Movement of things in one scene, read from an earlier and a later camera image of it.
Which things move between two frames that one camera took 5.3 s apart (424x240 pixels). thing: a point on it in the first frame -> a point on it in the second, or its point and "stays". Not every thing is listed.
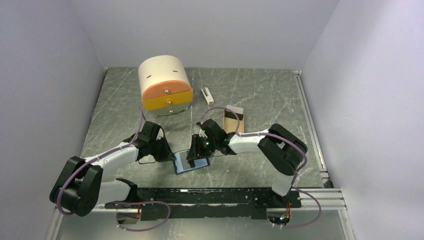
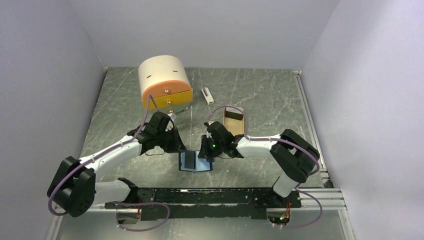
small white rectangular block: x=208 y=95 stays
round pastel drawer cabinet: x=165 y=85 stays
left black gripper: x=167 y=155 -> x=177 y=145
